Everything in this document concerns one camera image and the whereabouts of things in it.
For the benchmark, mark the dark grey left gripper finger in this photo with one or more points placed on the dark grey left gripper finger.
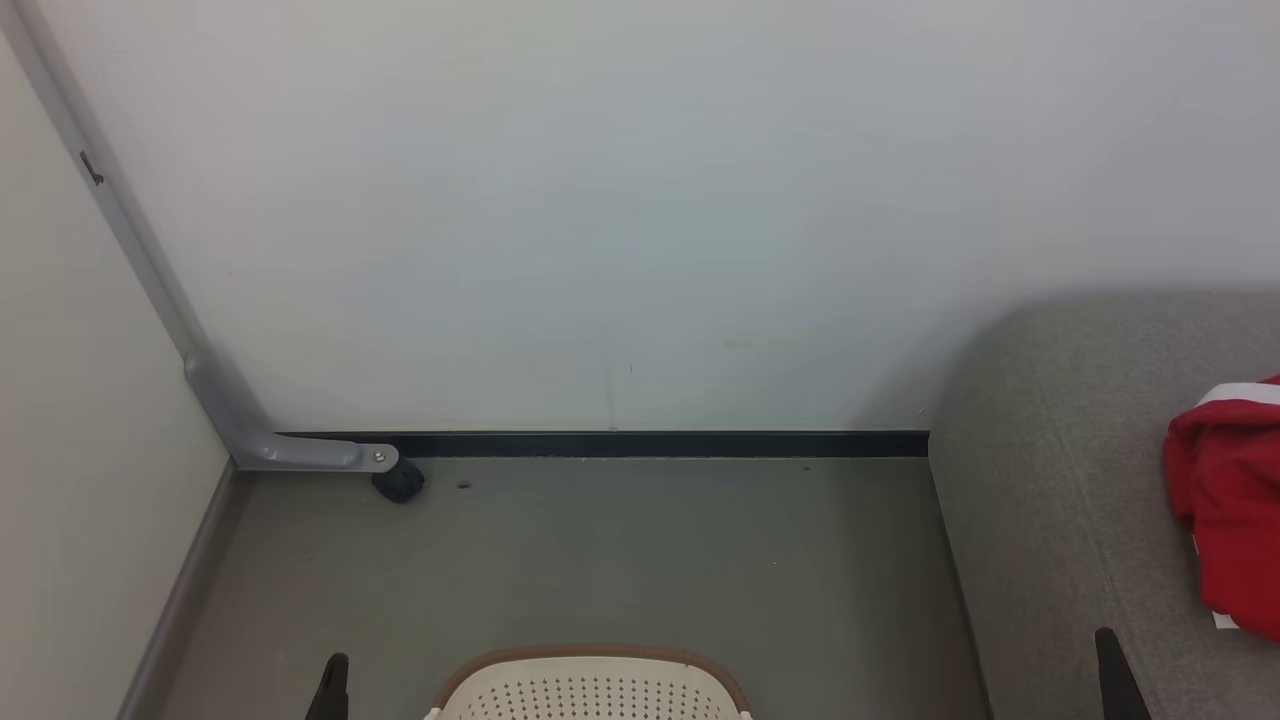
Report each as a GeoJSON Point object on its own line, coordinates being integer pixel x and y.
{"type": "Point", "coordinates": [332, 690]}

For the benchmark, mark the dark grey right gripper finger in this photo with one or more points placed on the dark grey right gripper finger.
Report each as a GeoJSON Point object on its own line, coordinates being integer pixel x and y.
{"type": "Point", "coordinates": [1118, 685]}

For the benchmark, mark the red garment with white band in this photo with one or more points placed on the red garment with white band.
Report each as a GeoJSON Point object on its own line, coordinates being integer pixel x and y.
{"type": "Point", "coordinates": [1220, 460]}

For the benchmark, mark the grey fabric sofa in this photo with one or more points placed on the grey fabric sofa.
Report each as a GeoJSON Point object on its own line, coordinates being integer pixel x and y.
{"type": "Point", "coordinates": [1060, 500]}

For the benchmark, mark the black caster wheel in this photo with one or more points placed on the black caster wheel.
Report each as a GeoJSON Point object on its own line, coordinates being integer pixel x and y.
{"type": "Point", "coordinates": [400, 482]}

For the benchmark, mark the cream perforated laundry basket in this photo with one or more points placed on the cream perforated laundry basket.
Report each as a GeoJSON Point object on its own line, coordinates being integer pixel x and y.
{"type": "Point", "coordinates": [590, 690]}

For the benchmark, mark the grey wall skirting strip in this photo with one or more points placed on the grey wall skirting strip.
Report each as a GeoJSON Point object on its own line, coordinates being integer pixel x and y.
{"type": "Point", "coordinates": [175, 620]}

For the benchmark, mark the grey metal frame post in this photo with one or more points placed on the grey metal frame post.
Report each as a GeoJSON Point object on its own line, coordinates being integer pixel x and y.
{"type": "Point", "coordinates": [215, 400]}

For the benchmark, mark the black wall baseboard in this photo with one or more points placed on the black wall baseboard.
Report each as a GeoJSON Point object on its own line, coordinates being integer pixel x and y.
{"type": "Point", "coordinates": [650, 444]}

